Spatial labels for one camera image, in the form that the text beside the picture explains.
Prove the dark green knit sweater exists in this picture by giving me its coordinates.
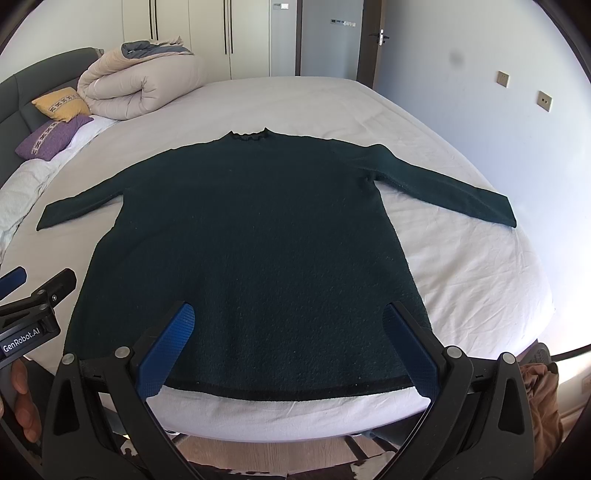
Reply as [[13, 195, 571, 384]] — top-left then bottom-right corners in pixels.
[[38, 130, 516, 401]]

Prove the brown clothes pile on floor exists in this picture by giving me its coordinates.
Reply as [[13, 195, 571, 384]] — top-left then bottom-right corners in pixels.
[[518, 341, 564, 472]]

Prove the brown bedroom door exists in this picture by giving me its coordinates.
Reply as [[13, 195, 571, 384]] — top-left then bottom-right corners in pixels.
[[356, 0, 390, 88]]

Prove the person's left hand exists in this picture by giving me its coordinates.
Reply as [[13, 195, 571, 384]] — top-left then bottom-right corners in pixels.
[[10, 360, 42, 443]]

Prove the purple patterned pillow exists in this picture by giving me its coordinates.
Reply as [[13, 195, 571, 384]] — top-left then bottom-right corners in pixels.
[[15, 114, 93, 161]]

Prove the grey upholstered headboard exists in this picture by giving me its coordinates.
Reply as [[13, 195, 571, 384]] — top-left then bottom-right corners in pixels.
[[0, 47, 103, 185]]

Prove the yellow patterned pillow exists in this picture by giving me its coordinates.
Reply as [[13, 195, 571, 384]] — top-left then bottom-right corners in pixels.
[[32, 87, 91, 122]]

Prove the rolled beige duvet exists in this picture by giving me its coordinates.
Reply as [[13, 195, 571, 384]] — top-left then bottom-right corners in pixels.
[[77, 37, 206, 120]]

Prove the cream wardrobe with black handles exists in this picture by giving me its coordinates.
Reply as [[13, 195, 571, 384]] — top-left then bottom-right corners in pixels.
[[122, 0, 298, 82]]

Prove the lower wall socket plate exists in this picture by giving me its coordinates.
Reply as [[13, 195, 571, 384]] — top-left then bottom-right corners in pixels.
[[536, 91, 552, 112]]

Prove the wall socket plate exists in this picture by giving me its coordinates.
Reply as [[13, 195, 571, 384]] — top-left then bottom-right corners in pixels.
[[536, 91, 552, 112], [496, 71, 510, 88]]

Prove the upper wall socket plate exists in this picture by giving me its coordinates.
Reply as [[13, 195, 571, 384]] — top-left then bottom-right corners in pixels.
[[496, 71, 510, 88]]

